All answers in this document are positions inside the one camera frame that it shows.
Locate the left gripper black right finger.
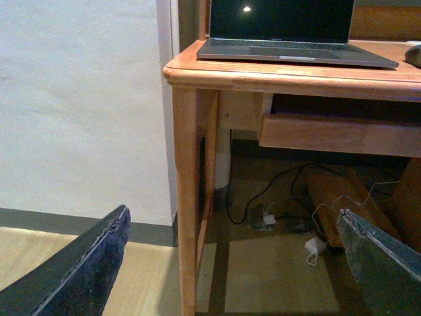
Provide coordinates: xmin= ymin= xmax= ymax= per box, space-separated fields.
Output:
xmin=337 ymin=209 xmax=420 ymax=315

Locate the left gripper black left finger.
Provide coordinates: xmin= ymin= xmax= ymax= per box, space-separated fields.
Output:
xmin=1 ymin=205 xmax=131 ymax=315

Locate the dark grey Logitech mouse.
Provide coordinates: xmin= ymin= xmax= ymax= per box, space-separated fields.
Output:
xmin=405 ymin=44 xmax=421 ymax=68

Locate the brown cardboard box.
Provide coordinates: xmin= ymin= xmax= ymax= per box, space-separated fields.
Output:
xmin=303 ymin=167 xmax=402 ymax=248

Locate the white power adapter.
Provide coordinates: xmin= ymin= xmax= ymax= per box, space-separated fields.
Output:
xmin=305 ymin=237 xmax=328 ymax=267

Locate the grey power strip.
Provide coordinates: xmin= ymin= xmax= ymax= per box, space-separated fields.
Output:
xmin=247 ymin=203 xmax=307 ymax=233

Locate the wooden keyboard tray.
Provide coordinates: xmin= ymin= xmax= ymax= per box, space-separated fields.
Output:
xmin=255 ymin=93 xmax=420 ymax=157

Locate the wooden desk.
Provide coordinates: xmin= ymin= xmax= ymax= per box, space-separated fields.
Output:
xmin=162 ymin=1 xmax=420 ymax=315

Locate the grey open laptop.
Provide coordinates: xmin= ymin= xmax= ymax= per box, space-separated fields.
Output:
xmin=197 ymin=0 xmax=399 ymax=68

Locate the white floor cable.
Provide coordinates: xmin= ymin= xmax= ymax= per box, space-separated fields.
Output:
xmin=310 ymin=179 xmax=401 ymax=244

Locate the black floor cable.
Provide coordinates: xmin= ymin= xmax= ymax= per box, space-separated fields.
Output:
xmin=226 ymin=163 xmax=336 ymax=225

